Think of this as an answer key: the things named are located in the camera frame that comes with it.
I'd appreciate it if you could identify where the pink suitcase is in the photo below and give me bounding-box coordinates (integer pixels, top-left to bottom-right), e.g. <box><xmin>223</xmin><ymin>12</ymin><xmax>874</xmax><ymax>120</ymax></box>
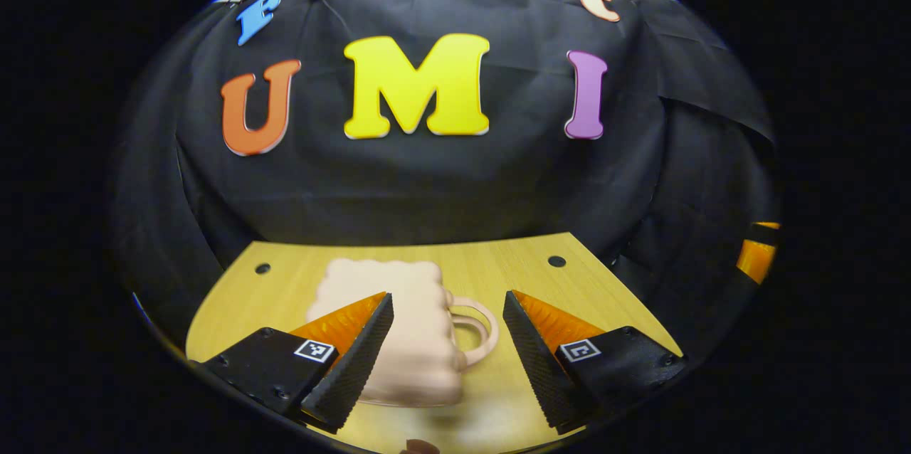
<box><xmin>306</xmin><ymin>258</ymin><xmax>500</xmax><ymax>408</ymax></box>

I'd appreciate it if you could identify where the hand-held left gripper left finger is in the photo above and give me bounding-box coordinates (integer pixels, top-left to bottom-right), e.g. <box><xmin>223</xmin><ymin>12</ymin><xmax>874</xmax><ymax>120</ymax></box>
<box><xmin>192</xmin><ymin>290</ymin><xmax>395</xmax><ymax>435</ymax></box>

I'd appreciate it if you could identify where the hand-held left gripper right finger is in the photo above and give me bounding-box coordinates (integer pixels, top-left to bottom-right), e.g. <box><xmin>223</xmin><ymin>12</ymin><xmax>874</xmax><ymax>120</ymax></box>
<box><xmin>502</xmin><ymin>289</ymin><xmax>688</xmax><ymax>435</ymax></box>

